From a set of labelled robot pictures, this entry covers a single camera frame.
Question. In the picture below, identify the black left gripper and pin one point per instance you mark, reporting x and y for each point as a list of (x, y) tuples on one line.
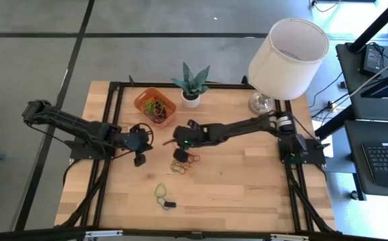
[(133, 140)]

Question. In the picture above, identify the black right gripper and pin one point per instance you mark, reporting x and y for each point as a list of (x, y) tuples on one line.
[(200, 137)]

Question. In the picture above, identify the green rubber band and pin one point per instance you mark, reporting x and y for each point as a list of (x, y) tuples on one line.
[(173, 167), (155, 190), (152, 105)]

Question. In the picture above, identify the wide black rubber band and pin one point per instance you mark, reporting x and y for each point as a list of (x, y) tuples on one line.
[(159, 117)]

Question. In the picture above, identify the teal rubber band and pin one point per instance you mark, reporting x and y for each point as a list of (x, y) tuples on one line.
[(162, 202)]

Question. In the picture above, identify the black object with green band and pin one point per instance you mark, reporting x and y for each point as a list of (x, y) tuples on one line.
[(170, 203)]

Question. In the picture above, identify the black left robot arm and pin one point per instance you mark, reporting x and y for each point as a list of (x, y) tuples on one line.
[(73, 122)]

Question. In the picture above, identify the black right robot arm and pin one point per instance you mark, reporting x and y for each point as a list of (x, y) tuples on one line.
[(247, 125)]

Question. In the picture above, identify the orange plastic bin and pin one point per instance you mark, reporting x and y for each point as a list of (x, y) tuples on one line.
[(140, 100)]

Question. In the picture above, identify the snake plant in white pot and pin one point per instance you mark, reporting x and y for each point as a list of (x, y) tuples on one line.
[(191, 83)]

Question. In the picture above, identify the silver lamp with white shade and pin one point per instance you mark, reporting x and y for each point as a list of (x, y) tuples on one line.
[(281, 73)]

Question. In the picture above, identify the black desk leg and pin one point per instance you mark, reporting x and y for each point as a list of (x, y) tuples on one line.
[(334, 125)]

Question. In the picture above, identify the black side desk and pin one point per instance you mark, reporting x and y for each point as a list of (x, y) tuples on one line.
[(351, 83), (354, 160)]

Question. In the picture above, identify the black caster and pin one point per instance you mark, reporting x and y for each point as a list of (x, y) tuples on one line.
[(355, 195)]

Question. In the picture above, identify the white rod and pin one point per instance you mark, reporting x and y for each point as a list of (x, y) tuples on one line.
[(364, 86)]

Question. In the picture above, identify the black power adapter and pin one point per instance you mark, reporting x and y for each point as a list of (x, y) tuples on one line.
[(371, 60)]

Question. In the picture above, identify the black pole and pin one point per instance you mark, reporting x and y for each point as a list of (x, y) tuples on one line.
[(374, 26)]

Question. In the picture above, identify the black frame rail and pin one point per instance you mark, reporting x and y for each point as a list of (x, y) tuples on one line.
[(118, 110), (305, 201), (108, 110), (292, 201), (220, 86)]

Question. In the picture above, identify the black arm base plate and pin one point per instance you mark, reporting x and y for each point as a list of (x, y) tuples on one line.
[(314, 155), (80, 150)]

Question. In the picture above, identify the silver bracket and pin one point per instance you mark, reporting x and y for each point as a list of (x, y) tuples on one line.
[(103, 234), (289, 237)]

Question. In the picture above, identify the black frame beam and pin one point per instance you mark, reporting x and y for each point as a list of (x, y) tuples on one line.
[(47, 234)]

